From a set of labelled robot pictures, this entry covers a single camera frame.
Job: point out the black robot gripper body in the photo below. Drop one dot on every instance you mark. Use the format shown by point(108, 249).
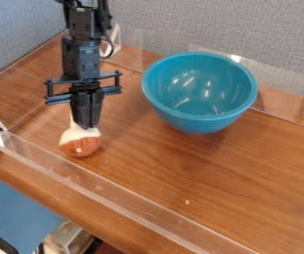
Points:
point(81, 74)

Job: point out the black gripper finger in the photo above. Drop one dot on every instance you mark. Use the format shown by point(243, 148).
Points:
point(96, 100)
point(78, 105)

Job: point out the white brown toy mushroom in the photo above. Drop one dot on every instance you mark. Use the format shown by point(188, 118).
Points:
point(80, 142)

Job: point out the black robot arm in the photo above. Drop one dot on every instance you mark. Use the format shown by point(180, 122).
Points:
point(88, 24)

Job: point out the blue bowl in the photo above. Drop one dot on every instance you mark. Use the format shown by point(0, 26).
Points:
point(199, 91)

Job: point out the clear acrylic front barrier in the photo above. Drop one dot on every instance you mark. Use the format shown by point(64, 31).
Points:
point(175, 227)

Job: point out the clear acrylic barrier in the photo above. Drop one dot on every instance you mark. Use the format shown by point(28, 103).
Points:
point(279, 84)
point(175, 227)

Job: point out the clear acrylic back barrier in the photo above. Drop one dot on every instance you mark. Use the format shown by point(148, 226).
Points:
point(279, 84)

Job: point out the clear acrylic corner bracket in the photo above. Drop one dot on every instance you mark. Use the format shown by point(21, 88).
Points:
point(109, 48)

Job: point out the metal frame below table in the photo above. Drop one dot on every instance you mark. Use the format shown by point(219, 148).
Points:
point(69, 239)

